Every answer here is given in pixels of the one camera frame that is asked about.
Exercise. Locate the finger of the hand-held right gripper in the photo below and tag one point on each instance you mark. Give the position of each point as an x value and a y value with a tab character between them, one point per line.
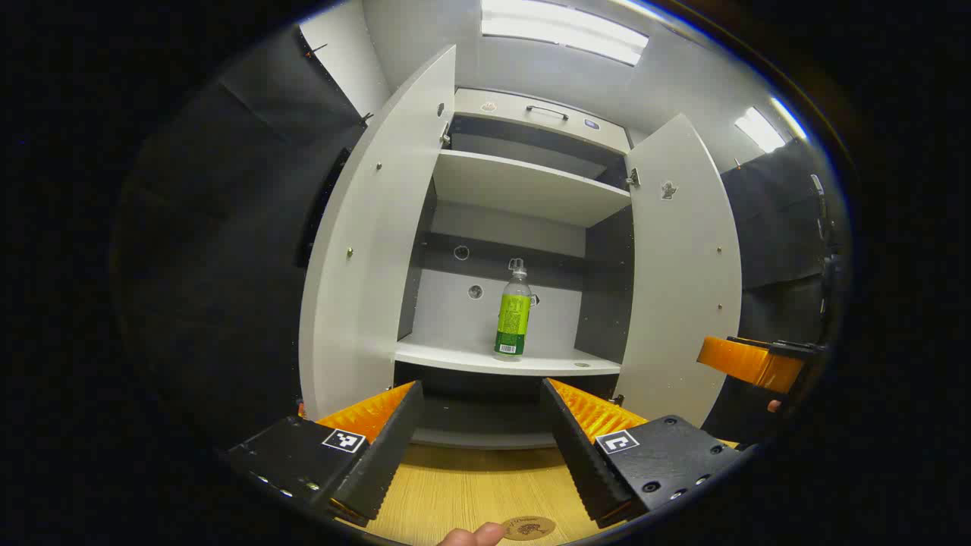
747	362

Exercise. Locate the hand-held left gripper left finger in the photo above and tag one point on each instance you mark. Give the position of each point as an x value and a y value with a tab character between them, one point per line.
379	455

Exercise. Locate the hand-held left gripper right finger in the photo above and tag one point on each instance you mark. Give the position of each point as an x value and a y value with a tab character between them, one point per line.
584	462

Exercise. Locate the round wooden coaster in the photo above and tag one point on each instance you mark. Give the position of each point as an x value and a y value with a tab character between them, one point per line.
529	528

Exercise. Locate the grey cabinet door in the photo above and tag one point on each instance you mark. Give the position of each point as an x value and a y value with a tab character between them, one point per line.
679	303
379	243

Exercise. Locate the green label plastic bottle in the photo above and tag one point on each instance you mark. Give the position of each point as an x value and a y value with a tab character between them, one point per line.
513	318

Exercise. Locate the grey cabinet shelf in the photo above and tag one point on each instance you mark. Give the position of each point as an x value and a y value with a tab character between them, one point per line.
470	355
523	189

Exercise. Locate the grey cabinet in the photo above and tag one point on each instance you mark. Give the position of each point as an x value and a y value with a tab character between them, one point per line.
607	288

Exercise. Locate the grey cabinet drawer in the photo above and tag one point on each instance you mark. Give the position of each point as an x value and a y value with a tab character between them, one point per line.
516	114

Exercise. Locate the small ceiling light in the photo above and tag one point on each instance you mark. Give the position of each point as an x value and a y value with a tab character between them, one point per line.
761	130

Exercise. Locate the black backdrop cloth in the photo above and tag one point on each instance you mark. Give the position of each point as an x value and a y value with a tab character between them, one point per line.
212	265

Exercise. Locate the large ceiling light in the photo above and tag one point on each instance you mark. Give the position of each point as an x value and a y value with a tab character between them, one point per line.
561	30

